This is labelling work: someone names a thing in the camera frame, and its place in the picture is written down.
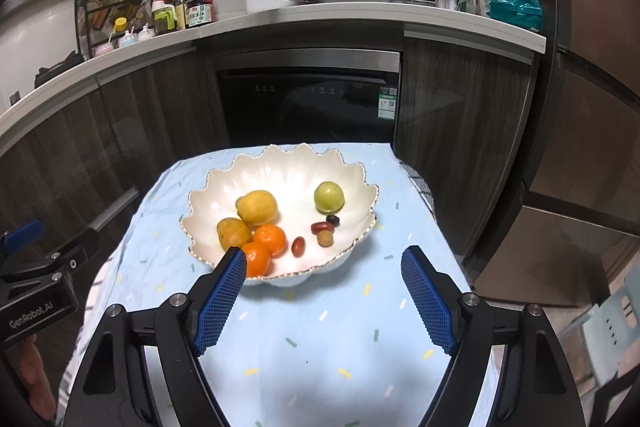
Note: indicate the pink condiment jar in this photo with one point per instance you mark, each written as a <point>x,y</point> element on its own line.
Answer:
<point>104,48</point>

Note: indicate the teal bag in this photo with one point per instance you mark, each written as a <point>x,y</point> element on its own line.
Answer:
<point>512,9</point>

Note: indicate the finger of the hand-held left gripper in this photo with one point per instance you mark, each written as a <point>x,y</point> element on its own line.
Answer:
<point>22,234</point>
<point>70,254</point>

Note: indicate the red jujube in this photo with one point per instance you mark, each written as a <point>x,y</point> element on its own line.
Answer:
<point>322,227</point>
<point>298,246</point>

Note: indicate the green apple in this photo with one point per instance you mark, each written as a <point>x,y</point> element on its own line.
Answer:
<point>328,197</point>

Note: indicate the black gas stove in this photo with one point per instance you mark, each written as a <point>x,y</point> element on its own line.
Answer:
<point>57,67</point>

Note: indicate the green-capped bottle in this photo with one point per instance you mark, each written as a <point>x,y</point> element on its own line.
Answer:
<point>164,17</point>

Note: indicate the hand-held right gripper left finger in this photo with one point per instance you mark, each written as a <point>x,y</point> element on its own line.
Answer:
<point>220,302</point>

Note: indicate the brown longan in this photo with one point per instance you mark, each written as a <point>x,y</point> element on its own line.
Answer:
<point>325,238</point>

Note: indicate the dark refrigerator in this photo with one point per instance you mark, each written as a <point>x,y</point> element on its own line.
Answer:
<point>590,107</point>

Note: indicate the spotted yellow-brown fruit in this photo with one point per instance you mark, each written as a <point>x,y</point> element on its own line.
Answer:
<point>232,232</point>

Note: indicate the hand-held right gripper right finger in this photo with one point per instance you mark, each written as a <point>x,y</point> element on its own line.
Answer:
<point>430,302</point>

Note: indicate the dark blueberry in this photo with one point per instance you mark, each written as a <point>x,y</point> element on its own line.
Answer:
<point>333,220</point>

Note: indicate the kitchen counter with dark cabinets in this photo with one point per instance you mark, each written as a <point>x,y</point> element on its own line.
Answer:
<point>450,107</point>

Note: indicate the yellow-capped bottle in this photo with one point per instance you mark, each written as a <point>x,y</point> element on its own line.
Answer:
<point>119,27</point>

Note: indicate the yellow lemon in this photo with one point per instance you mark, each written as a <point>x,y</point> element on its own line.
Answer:
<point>256,207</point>

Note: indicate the person's left hand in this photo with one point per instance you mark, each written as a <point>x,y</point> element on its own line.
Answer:
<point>37,377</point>

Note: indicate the blue condiment jar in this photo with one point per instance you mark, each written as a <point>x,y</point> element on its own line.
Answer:
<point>127,39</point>

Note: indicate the white scalloped bowl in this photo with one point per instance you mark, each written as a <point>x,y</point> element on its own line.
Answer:
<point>290,177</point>

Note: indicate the white condiment jar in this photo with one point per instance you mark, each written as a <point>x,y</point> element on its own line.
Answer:
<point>146,32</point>

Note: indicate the light blue plastic chair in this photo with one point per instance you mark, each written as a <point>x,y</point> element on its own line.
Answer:
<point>610,322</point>

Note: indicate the black built-in dishwasher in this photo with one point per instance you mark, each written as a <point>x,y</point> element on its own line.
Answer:
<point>300,107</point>

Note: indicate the light blue confetti tablecloth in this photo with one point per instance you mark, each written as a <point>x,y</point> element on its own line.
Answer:
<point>325,332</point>

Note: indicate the orange mandarin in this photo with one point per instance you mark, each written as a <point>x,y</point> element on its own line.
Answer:
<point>257,263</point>
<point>270,239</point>

